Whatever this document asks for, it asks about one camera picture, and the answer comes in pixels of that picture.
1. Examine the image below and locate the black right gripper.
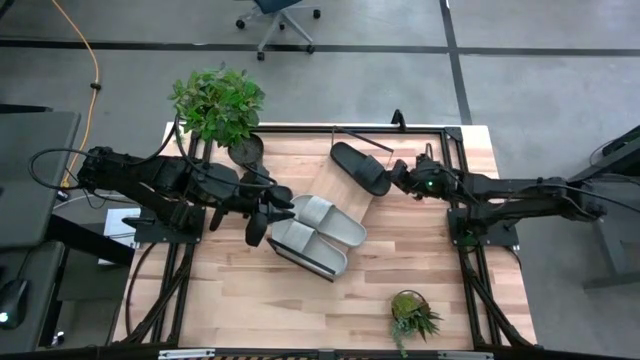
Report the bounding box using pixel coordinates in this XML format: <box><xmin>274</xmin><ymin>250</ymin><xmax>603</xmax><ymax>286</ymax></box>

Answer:
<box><xmin>391</xmin><ymin>154</ymin><xmax>459</xmax><ymax>201</ymax></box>

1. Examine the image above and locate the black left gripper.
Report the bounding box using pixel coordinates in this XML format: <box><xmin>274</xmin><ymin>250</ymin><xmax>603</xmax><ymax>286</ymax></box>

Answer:
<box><xmin>234</xmin><ymin>172</ymin><xmax>297</xmax><ymax>226</ymax></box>

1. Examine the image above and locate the black slide sandal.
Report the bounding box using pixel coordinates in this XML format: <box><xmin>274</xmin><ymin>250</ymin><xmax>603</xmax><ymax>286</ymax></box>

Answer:
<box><xmin>329</xmin><ymin>141</ymin><xmax>394</xmax><ymax>198</ymax></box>

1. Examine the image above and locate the grey slide sandal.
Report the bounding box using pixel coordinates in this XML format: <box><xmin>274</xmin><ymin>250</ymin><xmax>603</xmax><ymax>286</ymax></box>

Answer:
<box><xmin>268</xmin><ymin>215</ymin><xmax>349</xmax><ymax>278</ymax></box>
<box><xmin>289</xmin><ymin>194</ymin><xmax>369</xmax><ymax>248</ymax></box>

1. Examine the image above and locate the black-framed wooden shoe shelf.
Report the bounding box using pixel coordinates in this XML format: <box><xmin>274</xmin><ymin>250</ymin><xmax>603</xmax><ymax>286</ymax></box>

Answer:
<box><xmin>266</xmin><ymin>124</ymin><xmax>397</xmax><ymax>284</ymax></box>

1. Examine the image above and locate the leafy green potted plant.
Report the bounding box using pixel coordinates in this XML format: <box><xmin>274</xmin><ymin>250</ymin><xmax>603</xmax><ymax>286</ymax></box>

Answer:
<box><xmin>167</xmin><ymin>62</ymin><xmax>267</xmax><ymax>167</ymax></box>

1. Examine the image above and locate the small potted succulent plant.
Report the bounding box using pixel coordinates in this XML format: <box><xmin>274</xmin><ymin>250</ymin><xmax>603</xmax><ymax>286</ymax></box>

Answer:
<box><xmin>388</xmin><ymin>288</ymin><xmax>445</xmax><ymax>358</ymax></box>

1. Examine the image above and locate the white flat box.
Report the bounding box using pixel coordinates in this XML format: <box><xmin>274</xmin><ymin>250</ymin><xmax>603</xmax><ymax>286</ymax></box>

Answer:
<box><xmin>102</xmin><ymin>207</ymin><xmax>144</xmax><ymax>266</ymax></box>

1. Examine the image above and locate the wheeled office chair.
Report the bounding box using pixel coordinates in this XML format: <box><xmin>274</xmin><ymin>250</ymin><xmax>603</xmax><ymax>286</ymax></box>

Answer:
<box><xmin>234</xmin><ymin>0</ymin><xmax>322</xmax><ymax>62</ymax></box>

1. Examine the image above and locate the grey metal desk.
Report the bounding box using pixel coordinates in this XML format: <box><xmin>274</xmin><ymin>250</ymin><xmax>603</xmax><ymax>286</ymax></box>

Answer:
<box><xmin>569</xmin><ymin>124</ymin><xmax>640</xmax><ymax>291</ymax></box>

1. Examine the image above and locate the dark grey desk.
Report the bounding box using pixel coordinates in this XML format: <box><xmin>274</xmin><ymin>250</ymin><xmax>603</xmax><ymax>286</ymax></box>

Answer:
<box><xmin>0</xmin><ymin>239</ymin><xmax>69</xmax><ymax>354</ymax></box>

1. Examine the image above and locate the black desk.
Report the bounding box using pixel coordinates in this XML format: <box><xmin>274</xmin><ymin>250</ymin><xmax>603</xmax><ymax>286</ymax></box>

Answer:
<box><xmin>0</xmin><ymin>104</ymin><xmax>82</xmax><ymax>251</ymax></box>

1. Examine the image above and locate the black computer mouse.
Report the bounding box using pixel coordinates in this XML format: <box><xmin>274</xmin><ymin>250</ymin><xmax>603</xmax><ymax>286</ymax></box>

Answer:
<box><xmin>0</xmin><ymin>278</ymin><xmax>30</xmax><ymax>330</ymax></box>

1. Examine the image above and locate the black aluminium rig frame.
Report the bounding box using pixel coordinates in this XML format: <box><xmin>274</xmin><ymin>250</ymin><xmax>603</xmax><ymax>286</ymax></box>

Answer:
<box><xmin>107</xmin><ymin>122</ymin><xmax>539</xmax><ymax>360</ymax></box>

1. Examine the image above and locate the silver metal bracket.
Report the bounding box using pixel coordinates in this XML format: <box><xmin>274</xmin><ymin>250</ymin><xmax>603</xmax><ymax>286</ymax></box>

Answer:
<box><xmin>158</xmin><ymin>348</ymin><xmax>216</xmax><ymax>360</ymax></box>
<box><xmin>437</xmin><ymin>351</ymin><xmax>494</xmax><ymax>360</ymax></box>

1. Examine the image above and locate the white cable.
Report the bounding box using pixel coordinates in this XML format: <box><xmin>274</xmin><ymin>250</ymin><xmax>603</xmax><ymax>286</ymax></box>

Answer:
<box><xmin>52</xmin><ymin>192</ymin><xmax>141</xmax><ymax>209</ymax></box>

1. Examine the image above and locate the yellow cable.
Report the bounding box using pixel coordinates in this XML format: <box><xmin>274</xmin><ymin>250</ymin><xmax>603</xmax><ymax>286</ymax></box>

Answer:
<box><xmin>49</xmin><ymin>0</ymin><xmax>101</xmax><ymax>194</ymax></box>

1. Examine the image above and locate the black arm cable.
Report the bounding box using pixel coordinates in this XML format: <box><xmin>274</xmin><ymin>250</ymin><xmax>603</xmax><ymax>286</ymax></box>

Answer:
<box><xmin>537</xmin><ymin>182</ymin><xmax>640</xmax><ymax>214</ymax></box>
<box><xmin>27</xmin><ymin>114</ymin><xmax>279</xmax><ymax>194</ymax></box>

